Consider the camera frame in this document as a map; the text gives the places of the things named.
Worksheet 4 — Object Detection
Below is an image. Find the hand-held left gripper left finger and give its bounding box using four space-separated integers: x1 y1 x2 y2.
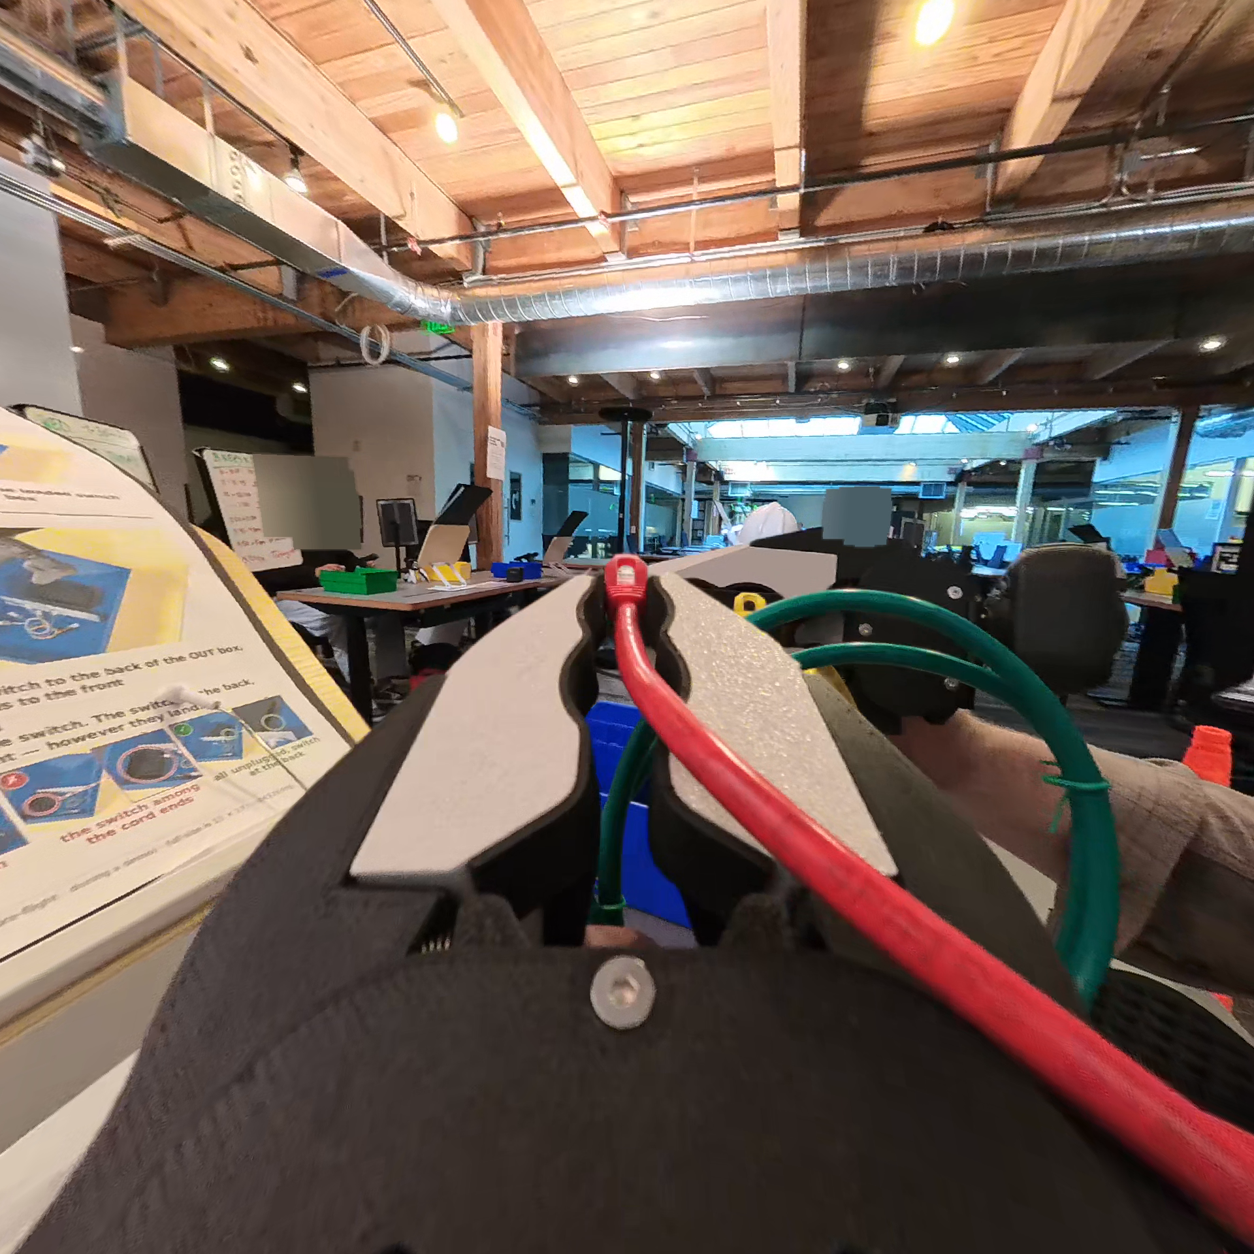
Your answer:
350 574 602 946

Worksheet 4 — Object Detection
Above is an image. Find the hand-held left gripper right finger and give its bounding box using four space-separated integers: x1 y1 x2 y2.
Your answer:
649 570 899 948

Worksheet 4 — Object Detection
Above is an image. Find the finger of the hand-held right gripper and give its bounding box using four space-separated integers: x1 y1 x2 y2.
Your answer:
652 544 841 597

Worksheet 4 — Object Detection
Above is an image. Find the yellow ethernet cable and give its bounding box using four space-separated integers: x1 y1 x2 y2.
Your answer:
734 588 855 709

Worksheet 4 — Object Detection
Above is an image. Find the red ethernet cable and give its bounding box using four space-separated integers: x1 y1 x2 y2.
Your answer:
602 553 1254 1242

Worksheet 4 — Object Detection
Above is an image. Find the green ethernet cable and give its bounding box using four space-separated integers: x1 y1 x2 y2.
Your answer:
593 588 1125 1010

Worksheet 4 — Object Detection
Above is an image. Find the person's right forearm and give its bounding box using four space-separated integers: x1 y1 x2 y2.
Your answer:
896 710 1254 992

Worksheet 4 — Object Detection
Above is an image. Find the white hard hat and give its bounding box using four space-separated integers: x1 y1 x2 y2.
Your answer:
735 501 802 549

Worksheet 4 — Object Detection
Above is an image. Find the blue plastic bin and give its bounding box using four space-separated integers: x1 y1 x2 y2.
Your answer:
586 700 695 928

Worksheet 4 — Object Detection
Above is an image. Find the wooden board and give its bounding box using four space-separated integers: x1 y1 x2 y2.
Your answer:
0 406 372 1030

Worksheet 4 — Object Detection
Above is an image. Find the long work table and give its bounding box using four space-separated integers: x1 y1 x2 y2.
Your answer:
277 568 592 722

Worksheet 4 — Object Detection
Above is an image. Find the orange traffic cone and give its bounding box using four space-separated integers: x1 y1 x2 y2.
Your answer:
1182 727 1237 788

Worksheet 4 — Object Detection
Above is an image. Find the whiteboard with red writing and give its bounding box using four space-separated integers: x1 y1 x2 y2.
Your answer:
196 449 308 571

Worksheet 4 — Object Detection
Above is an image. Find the printed instruction sheet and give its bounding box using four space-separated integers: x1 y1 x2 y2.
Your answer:
0 406 354 958

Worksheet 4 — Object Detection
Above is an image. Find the black round pad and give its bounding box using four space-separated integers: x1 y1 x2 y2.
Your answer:
1090 967 1254 1110

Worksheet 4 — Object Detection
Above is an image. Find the whiteboard with green writing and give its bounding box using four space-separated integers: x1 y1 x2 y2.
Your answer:
20 403 159 491

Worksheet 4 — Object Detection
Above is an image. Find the silver ventilation duct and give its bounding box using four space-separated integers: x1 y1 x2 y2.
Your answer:
89 77 1254 331

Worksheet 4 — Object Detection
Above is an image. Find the wooden post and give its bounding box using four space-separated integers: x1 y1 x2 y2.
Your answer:
471 324 508 571

